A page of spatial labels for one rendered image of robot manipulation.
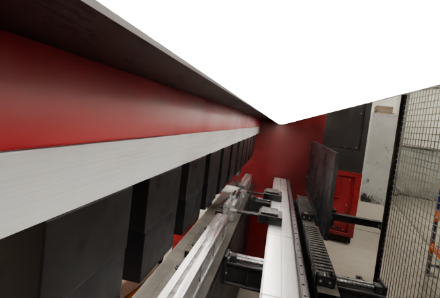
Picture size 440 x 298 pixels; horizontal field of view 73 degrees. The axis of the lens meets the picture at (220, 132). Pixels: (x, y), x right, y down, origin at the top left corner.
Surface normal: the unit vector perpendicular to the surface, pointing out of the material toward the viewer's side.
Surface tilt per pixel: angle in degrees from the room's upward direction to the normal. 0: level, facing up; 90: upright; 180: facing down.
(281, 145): 90
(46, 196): 90
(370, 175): 90
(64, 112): 90
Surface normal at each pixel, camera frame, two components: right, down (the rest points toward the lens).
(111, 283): 0.97, 0.13
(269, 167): -0.20, 0.03
